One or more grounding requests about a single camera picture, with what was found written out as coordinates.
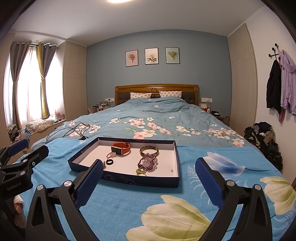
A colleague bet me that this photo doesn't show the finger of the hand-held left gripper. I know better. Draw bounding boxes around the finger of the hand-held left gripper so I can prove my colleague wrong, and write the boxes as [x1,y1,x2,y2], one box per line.
[0,146,49,179]
[0,138,30,163]

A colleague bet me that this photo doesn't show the purple bead bracelet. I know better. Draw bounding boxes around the purple bead bracelet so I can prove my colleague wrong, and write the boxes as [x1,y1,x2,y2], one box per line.
[138,154,159,173]

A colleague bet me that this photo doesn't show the framed green leaf picture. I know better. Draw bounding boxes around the framed green leaf picture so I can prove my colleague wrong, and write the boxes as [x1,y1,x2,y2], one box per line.
[165,47,180,64]

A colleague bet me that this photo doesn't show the dark blue cardboard box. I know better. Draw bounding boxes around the dark blue cardboard box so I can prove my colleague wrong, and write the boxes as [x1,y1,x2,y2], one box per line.
[68,137,181,188]

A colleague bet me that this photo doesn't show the black jacket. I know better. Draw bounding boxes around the black jacket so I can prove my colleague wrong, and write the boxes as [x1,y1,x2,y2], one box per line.
[266,60,282,115]

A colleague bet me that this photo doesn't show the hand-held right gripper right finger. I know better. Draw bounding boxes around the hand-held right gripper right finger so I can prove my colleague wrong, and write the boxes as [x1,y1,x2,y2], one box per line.
[195,157,273,241]

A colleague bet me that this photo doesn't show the blue tulip print blanket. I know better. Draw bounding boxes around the blue tulip print blanket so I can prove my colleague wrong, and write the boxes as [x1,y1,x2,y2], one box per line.
[14,137,294,241]

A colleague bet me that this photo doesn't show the pile of dark clothes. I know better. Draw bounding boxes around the pile of dark clothes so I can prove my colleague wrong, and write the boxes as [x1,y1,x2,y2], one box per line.
[243,122,284,171]

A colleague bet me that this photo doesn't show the framed white flower picture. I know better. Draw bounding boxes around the framed white flower picture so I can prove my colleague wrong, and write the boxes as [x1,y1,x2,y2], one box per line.
[145,48,159,65]

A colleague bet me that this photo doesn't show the person's left hand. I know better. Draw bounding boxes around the person's left hand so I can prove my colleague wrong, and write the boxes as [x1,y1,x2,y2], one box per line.
[13,197,26,229]

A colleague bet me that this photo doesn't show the pile of mixed clothes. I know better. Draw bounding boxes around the pile of mixed clothes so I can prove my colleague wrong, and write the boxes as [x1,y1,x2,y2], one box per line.
[7,124,31,142]

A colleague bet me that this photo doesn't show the white sheer curtain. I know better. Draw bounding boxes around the white sheer curtain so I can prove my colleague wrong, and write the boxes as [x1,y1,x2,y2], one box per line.
[5,45,64,127]

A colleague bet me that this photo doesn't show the beige wardrobe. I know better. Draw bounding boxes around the beige wardrobe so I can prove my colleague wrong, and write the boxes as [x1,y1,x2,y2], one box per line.
[227,23,258,132]
[62,40,88,122]

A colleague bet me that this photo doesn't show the bedside clutter of bottles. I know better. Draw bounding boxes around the bedside clutter of bottles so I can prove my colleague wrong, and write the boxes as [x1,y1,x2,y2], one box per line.
[88,100,110,114]

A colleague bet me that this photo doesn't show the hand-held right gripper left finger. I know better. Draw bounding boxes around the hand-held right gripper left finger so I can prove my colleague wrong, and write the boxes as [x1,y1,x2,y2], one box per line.
[25,159,104,241]

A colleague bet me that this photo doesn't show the wooden bed with floral duvet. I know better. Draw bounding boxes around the wooden bed with floral duvet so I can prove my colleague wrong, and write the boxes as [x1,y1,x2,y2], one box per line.
[31,97,252,149]

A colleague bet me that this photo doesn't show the white patterned pillow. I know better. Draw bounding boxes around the white patterned pillow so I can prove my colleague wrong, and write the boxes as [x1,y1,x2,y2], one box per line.
[159,90,183,98]
[130,92,152,100]

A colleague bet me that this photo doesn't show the amber bangle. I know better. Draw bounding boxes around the amber bangle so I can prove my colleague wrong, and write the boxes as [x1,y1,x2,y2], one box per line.
[139,146,159,157]

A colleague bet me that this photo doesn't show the purple jacket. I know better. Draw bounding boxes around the purple jacket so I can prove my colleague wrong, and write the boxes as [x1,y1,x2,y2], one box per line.
[279,49,296,116]

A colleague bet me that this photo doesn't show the beige window seat cabinet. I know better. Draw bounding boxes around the beige window seat cabinet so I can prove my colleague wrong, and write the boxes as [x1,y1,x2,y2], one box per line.
[22,119,67,153]

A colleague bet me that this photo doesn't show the black wall coat rack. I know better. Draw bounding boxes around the black wall coat rack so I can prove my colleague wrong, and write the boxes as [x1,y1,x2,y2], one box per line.
[268,43,281,62]

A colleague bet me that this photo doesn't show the orange smart band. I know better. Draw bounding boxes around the orange smart band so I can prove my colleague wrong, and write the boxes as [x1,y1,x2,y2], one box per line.
[111,142,131,156]

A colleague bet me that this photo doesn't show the wooden nightstand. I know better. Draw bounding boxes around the wooden nightstand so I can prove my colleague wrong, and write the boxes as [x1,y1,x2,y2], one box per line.
[211,111,231,127]

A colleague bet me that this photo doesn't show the cream folded quilt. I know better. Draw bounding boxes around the cream folded quilt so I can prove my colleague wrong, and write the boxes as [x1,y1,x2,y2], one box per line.
[25,119,55,132]

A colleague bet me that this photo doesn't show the black cables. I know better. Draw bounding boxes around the black cables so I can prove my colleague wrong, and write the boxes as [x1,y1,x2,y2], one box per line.
[46,122,91,144]

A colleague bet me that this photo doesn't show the wooden headboard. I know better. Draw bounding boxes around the wooden headboard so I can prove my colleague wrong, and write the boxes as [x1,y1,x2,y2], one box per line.
[115,84,199,107]

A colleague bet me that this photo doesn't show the yellow and grey curtain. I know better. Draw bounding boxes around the yellow and grey curtain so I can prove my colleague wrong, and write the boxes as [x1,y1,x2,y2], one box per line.
[36,42,57,120]

